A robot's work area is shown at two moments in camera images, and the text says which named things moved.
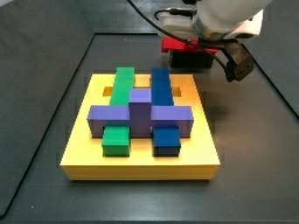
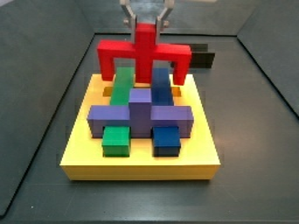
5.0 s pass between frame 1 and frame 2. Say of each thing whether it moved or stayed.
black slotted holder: stayed
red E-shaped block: moved
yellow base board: stayed
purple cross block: stayed
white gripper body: moved
